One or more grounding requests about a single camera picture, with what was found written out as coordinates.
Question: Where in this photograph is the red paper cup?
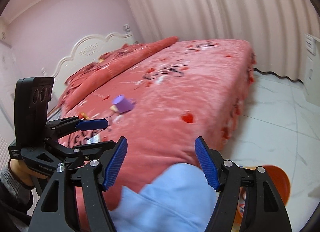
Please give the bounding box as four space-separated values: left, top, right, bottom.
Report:
78 112 90 120

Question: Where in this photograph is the purple ribbed cup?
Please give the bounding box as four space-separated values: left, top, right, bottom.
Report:
112 95 136 113

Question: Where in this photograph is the large white blue medicine box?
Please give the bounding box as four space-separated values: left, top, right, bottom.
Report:
86 134 100 144

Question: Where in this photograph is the grey sleeve forearm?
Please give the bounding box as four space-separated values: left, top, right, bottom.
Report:
0 165 34 220

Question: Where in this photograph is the orange trash bin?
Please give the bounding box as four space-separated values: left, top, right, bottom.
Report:
233 164 292 226

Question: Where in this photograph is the light blue trash bag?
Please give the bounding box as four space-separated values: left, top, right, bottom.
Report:
110 163 218 232

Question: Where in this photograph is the person's left hand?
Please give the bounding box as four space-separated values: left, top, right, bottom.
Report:
9 159 48 186

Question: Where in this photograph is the beige flat box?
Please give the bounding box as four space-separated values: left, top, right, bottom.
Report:
110 105 118 112

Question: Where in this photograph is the folded red quilt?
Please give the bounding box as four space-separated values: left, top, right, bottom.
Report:
58 36 178 112

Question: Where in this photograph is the black left tracking box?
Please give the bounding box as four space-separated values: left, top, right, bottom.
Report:
14 77 54 147

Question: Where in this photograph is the white carved headboard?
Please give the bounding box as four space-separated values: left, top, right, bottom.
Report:
51 24 136 100

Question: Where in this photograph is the pink heart bed blanket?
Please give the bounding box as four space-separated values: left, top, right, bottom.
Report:
60 39 255 212

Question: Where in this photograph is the white desk cabinet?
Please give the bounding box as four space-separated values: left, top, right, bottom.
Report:
303 34 320 106

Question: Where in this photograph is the beige pleated curtain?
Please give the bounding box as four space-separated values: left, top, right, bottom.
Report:
128 0 319 80

